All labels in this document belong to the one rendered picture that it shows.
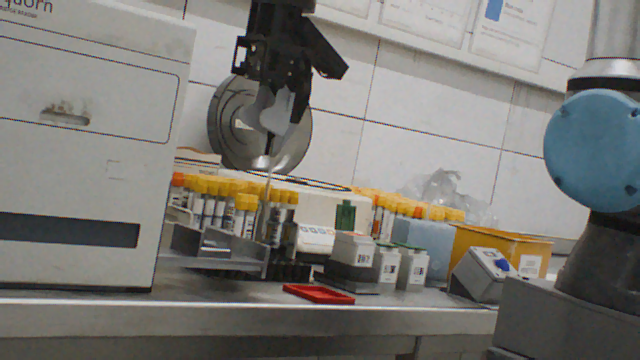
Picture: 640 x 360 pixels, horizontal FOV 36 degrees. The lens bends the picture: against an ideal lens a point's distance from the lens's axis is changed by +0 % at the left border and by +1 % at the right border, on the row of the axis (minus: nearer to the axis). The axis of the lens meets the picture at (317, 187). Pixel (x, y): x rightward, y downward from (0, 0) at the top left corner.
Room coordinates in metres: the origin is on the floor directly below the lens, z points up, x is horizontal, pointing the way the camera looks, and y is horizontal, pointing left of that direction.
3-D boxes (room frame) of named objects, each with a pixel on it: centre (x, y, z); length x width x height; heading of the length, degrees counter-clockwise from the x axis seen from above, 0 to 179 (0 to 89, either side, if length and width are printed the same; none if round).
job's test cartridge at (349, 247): (1.38, -0.07, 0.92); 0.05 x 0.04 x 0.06; 44
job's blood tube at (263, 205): (1.32, 0.07, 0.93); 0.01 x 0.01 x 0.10; 44
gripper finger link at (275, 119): (1.29, 0.07, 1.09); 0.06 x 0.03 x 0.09; 134
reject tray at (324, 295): (1.24, -0.03, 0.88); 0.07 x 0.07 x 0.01; 44
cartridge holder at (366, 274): (1.38, -0.07, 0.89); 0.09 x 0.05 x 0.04; 44
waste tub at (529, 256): (1.67, -0.33, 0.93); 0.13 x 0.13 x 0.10; 48
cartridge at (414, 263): (1.48, -0.16, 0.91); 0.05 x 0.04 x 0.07; 44
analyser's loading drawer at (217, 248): (1.14, 0.14, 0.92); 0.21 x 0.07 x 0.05; 134
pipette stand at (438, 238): (1.57, -0.18, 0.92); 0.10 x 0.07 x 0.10; 126
